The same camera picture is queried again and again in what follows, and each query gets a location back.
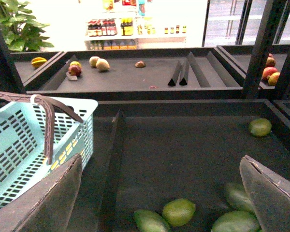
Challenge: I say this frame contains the brown basket handle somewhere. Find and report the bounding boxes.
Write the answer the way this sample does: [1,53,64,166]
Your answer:
[0,90,84,165]

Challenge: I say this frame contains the dark wooden display stand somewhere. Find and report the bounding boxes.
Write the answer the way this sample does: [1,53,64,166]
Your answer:
[0,0,290,232]

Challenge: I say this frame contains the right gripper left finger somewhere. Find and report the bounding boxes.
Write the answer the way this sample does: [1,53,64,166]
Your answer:
[0,155,82,232]

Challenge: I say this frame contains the green potted plant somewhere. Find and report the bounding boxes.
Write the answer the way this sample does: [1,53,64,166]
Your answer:
[0,0,54,52]

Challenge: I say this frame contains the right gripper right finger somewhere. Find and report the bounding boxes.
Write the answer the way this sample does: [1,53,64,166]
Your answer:
[239,156,290,232]

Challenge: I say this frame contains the light teal plastic basket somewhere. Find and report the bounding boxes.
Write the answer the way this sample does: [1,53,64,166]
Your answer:
[0,98,98,209]

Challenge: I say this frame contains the black triangular divider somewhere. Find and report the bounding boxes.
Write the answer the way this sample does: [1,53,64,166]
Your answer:
[168,61,182,87]

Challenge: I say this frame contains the green lime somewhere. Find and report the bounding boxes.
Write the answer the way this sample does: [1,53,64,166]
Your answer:
[162,198,196,227]
[248,118,272,137]

